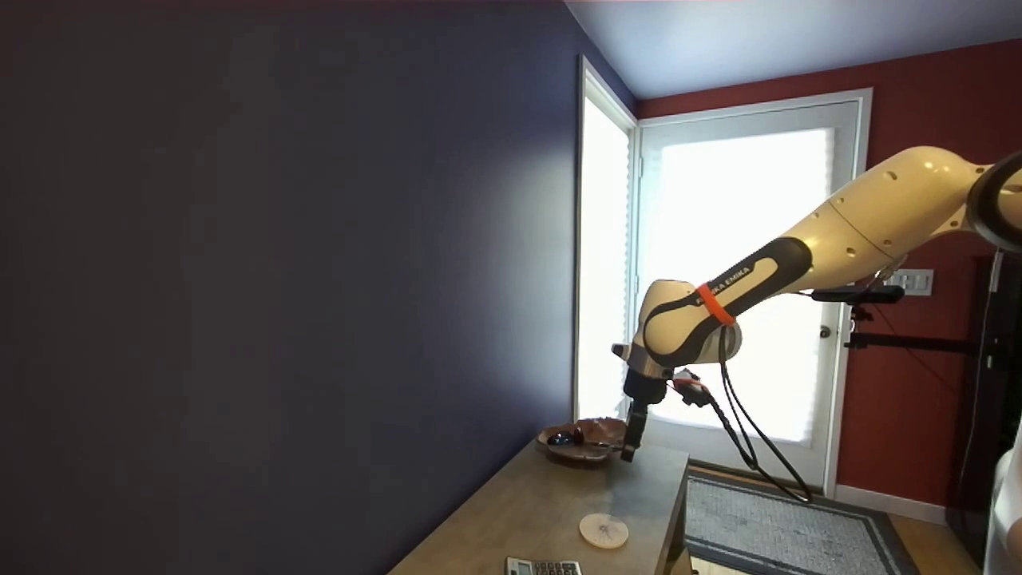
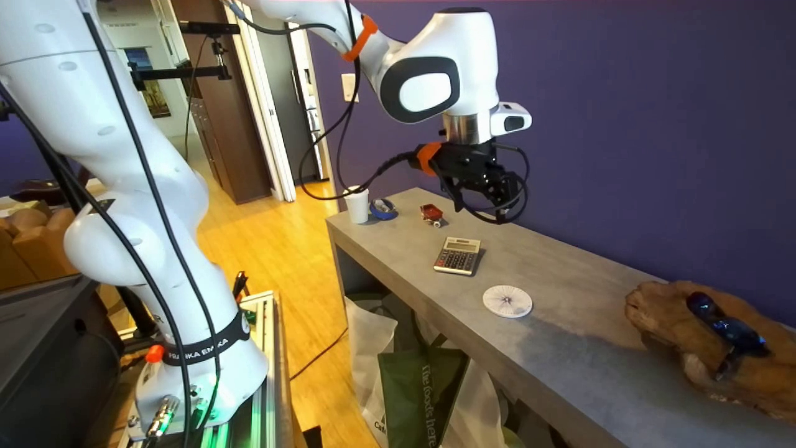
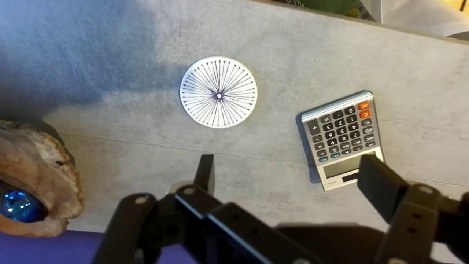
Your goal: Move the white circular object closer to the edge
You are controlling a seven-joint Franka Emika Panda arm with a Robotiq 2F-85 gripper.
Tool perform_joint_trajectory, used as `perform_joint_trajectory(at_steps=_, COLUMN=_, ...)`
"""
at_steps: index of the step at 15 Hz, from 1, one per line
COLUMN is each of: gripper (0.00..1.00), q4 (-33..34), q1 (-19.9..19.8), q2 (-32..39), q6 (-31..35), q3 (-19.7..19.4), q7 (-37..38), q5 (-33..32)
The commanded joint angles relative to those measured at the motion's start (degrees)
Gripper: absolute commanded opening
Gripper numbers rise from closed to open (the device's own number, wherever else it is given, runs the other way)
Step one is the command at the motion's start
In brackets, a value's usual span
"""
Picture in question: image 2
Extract white door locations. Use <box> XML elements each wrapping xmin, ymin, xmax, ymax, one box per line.
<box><xmin>223</xmin><ymin>0</ymin><xmax>298</xmax><ymax>203</ymax></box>

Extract calculator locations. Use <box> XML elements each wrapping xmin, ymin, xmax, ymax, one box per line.
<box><xmin>433</xmin><ymin>236</ymin><xmax>482</xmax><ymax>276</ymax></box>

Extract white circular object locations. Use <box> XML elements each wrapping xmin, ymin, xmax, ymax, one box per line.
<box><xmin>483</xmin><ymin>284</ymin><xmax>534</xmax><ymax>319</ymax></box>

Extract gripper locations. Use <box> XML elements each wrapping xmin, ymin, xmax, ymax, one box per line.
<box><xmin>430</xmin><ymin>141</ymin><xmax>523</xmax><ymax>216</ymax></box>

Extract white paper cup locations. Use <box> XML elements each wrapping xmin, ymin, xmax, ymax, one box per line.
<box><xmin>344</xmin><ymin>185</ymin><xmax>370</xmax><ymax>225</ymax></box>

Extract blue glass figure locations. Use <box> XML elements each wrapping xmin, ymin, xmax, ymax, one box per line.
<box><xmin>686</xmin><ymin>291</ymin><xmax>772</xmax><ymax>360</ymax></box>

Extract stainless steel refrigerator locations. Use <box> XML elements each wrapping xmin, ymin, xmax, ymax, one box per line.
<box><xmin>287</xmin><ymin>24</ymin><xmax>330</xmax><ymax>183</ymax></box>

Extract green shopping bag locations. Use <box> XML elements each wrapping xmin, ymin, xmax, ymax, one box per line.
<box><xmin>377</xmin><ymin>335</ymin><xmax>471</xmax><ymax>448</ymax></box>

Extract red cable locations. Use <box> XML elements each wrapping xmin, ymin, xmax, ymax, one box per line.
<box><xmin>289</xmin><ymin>327</ymin><xmax>349</xmax><ymax>382</ymax></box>

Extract framed picture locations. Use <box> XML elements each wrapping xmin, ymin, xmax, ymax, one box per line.
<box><xmin>123</xmin><ymin>48</ymin><xmax>172</xmax><ymax>119</ymax></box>

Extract camera on mount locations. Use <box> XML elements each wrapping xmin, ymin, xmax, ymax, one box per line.
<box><xmin>127</xmin><ymin>21</ymin><xmax>242</xmax><ymax>85</ymax></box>

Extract white shopping bag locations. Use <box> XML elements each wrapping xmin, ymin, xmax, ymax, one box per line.
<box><xmin>344</xmin><ymin>295</ymin><xmax>400</xmax><ymax>431</ymax></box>
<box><xmin>439</xmin><ymin>360</ymin><xmax>506</xmax><ymax>448</ymax></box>

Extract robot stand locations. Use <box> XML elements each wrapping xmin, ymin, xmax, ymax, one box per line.
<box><xmin>0</xmin><ymin>274</ymin><xmax>294</xmax><ymax>448</ymax></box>

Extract brown wooden cabinet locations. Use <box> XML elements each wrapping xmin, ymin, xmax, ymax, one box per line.
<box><xmin>170</xmin><ymin>0</ymin><xmax>273</xmax><ymax>205</ymax></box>

